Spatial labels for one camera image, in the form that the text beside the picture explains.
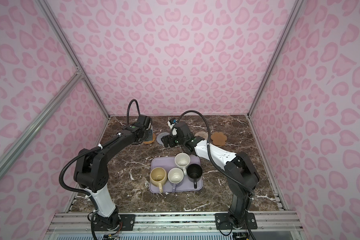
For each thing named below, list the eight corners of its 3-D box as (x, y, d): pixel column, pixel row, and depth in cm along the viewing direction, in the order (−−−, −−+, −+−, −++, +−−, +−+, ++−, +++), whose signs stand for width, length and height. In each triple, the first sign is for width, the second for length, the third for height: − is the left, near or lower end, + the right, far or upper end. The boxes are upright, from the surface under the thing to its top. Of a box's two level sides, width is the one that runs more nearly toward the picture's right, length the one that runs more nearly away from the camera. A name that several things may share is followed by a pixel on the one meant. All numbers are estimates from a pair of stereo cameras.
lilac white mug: (164, 182, 88) (162, 176, 81) (177, 170, 92) (176, 164, 86) (174, 193, 84) (173, 188, 77) (187, 180, 88) (187, 175, 82)
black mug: (195, 190, 84) (195, 184, 77) (185, 174, 90) (185, 167, 83) (206, 183, 87) (208, 177, 80) (195, 168, 93) (196, 161, 86)
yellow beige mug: (150, 194, 83) (147, 189, 77) (153, 172, 91) (150, 166, 85) (167, 194, 83) (165, 189, 77) (168, 172, 91) (167, 166, 85)
